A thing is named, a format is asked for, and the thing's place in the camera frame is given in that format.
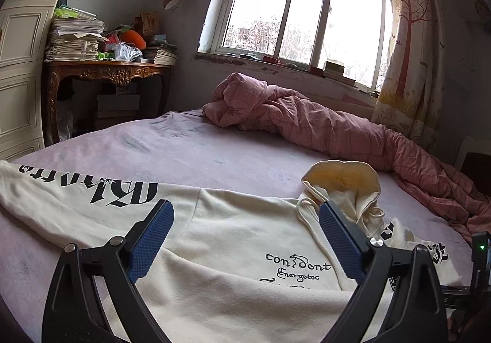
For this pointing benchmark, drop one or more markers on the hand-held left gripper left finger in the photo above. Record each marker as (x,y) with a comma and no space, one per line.
(149,247)

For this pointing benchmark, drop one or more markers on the pink quilt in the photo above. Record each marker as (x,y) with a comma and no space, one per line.
(326,124)

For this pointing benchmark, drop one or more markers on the cream hoodie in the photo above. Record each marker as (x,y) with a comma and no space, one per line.
(238,228)

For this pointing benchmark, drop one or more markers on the brown paper bag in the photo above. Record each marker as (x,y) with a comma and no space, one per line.
(149,22)

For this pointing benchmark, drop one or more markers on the orange plush carrot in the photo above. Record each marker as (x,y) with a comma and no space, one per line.
(134,39)

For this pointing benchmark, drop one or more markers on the stack of books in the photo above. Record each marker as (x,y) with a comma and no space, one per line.
(161,55)

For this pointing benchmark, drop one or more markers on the tree print curtain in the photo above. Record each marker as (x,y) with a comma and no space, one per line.
(414,51)

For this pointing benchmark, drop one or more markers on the bed with pink sheet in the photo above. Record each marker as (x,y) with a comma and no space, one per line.
(230,151)

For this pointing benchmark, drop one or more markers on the carved wooden table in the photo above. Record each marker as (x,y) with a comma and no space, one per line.
(115,72)

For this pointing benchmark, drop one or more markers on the box under table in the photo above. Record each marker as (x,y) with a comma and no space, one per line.
(117,109)

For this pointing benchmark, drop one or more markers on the cream cabinet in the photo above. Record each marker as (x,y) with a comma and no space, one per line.
(23,59)

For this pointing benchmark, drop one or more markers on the stack of papers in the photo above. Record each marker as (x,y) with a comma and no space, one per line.
(75,39)

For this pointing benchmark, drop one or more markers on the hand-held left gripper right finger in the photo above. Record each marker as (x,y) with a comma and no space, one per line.
(341,247)

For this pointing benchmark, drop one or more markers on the white framed window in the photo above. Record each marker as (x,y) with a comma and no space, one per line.
(307,13)

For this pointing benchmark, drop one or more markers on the clear plastic bag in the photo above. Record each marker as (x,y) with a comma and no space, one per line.
(126,52)

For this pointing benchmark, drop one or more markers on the books on windowsill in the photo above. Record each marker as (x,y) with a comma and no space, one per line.
(337,70)

